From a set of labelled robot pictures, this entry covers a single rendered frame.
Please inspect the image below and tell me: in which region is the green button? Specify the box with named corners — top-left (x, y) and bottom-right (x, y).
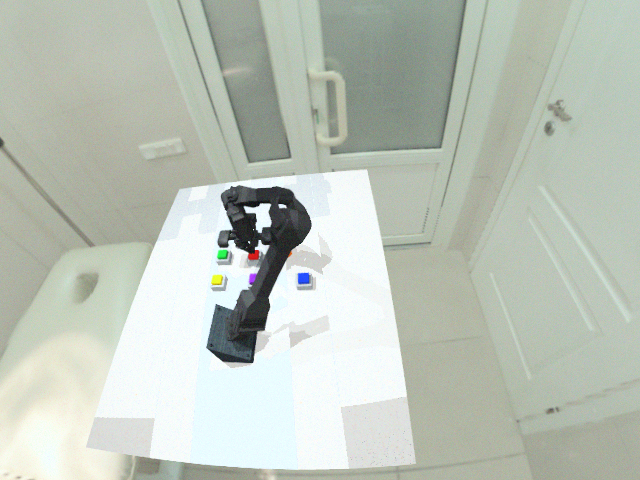
top-left (216, 250), bottom-right (233, 265)

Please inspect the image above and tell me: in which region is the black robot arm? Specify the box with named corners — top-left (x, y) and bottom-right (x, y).
top-left (221, 185), bottom-right (312, 341)

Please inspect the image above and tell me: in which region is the blue button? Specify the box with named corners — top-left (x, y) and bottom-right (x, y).
top-left (296, 273), bottom-right (312, 291)

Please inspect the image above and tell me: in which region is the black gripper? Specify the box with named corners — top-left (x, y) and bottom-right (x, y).
top-left (217, 216), bottom-right (271, 254)

